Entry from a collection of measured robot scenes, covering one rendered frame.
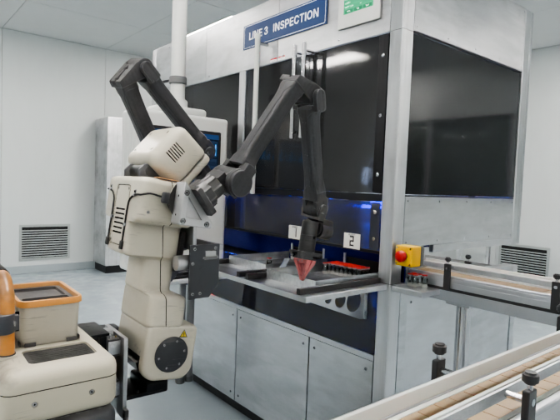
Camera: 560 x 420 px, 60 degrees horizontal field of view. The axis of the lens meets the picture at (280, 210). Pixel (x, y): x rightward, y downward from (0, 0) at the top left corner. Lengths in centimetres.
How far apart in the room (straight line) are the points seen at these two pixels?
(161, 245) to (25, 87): 556
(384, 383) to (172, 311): 87
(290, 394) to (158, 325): 104
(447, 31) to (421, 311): 110
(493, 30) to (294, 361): 169
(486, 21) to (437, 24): 37
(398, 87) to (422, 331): 95
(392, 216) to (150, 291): 88
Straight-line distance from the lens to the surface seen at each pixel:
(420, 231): 195
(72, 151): 695
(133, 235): 142
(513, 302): 173
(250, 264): 202
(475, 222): 229
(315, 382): 221
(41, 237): 688
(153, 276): 148
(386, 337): 189
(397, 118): 183
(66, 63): 706
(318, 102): 153
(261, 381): 252
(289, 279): 174
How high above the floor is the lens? 123
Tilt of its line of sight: 3 degrees down
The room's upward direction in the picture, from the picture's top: 2 degrees clockwise
